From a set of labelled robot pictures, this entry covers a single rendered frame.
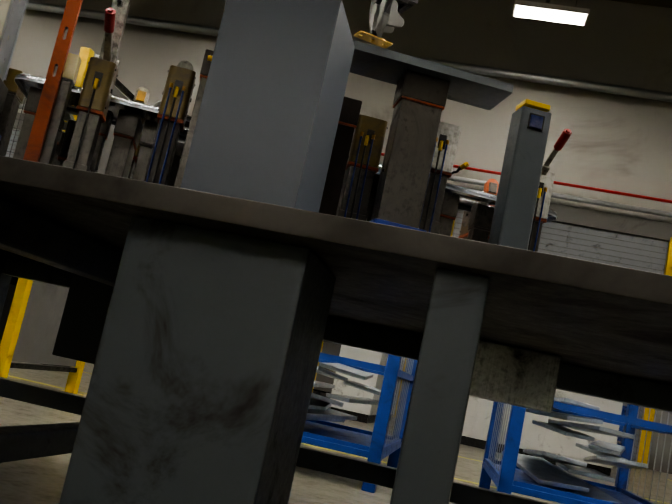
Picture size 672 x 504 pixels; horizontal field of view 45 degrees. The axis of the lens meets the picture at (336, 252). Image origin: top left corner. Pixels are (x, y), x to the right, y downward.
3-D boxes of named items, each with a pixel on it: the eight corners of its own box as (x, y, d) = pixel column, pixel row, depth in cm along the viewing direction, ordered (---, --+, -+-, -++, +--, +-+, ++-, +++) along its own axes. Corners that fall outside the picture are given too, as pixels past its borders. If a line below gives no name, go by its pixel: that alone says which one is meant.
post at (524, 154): (506, 308, 182) (540, 122, 188) (520, 307, 174) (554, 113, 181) (474, 301, 180) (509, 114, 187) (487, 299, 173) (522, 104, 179)
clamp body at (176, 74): (158, 237, 184) (197, 82, 190) (157, 231, 173) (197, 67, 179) (129, 230, 183) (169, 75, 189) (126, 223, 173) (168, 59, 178)
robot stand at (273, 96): (291, 223, 132) (341, -3, 138) (176, 202, 135) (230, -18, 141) (311, 246, 152) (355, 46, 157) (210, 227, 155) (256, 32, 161)
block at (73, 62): (41, 210, 184) (82, 60, 190) (38, 208, 181) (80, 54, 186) (25, 206, 184) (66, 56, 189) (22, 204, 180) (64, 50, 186)
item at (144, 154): (138, 239, 200) (166, 128, 205) (137, 236, 196) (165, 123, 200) (117, 234, 200) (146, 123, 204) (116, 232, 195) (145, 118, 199)
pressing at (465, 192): (527, 229, 229) (528, 223, 230) (563, 216, 207) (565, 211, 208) (29, 103, 209) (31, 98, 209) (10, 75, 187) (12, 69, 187)
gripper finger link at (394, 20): (403, 41, 179) (410, 3, 181) (380, 31, 177) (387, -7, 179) (396, 46, 182) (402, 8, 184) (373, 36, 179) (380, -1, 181)
